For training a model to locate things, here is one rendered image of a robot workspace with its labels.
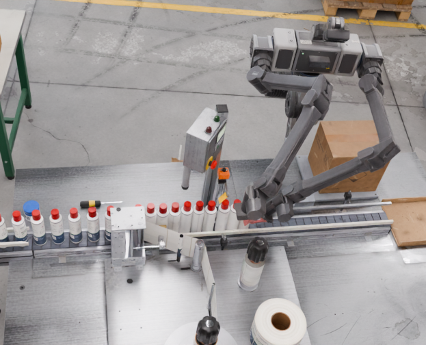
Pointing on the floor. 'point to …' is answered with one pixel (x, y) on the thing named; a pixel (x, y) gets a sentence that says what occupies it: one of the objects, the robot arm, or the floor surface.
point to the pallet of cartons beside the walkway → (370, 7)
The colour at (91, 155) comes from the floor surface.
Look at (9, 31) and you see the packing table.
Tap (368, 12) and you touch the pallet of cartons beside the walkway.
